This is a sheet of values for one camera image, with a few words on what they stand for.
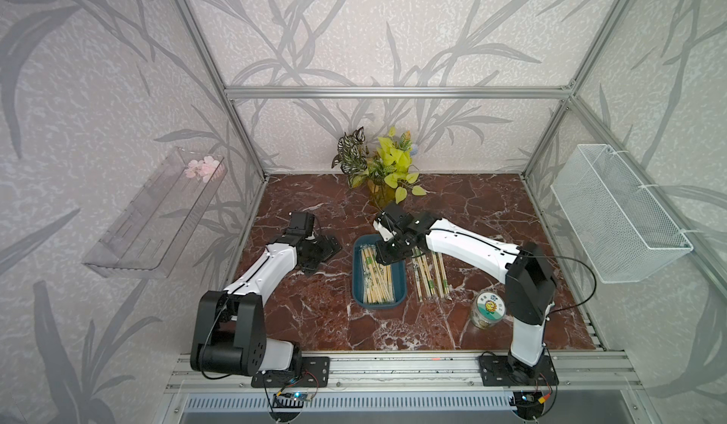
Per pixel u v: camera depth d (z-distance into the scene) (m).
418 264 0.94
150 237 0.67
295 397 0.70
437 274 0.91
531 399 0.74
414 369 0.75
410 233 0.62
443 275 0.91
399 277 0.89
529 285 0.47
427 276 0.91
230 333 0.42
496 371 0.73
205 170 0.76
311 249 0.75
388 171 0.92
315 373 0.73
